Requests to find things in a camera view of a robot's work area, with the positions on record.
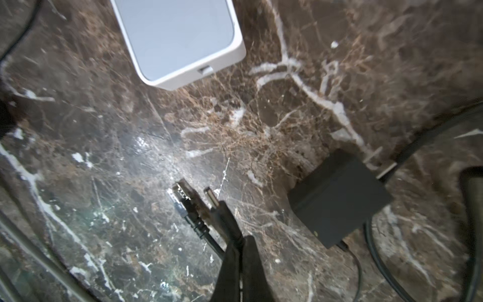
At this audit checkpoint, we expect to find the thin black adapter cable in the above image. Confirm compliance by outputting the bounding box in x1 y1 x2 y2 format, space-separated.
203 185 363 302

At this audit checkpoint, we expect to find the white network switch box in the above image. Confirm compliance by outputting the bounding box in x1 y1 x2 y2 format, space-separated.
111 0 247 91

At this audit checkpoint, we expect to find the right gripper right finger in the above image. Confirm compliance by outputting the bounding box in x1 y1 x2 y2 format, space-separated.
241 236 274 302

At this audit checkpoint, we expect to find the small black power adapter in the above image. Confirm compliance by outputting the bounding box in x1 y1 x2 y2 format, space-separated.
288 149 393 249

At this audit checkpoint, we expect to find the black coiled ethernet cable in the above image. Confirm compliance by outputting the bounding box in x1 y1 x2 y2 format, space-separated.
167 101 483 302

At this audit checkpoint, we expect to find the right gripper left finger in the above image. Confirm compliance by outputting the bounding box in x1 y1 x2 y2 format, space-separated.
210 242 241 302

